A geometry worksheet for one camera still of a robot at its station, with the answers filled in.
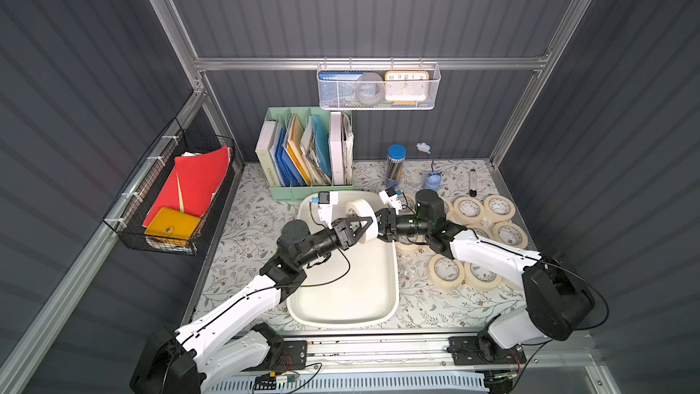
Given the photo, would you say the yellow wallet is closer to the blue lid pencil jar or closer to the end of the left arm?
the end of the left arm

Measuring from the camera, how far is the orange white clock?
0.89 m

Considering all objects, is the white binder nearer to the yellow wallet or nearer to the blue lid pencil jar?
the blue lid pencil jar

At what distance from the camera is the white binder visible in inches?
36.8

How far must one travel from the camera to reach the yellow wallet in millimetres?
640

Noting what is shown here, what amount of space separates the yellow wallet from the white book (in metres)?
0.31
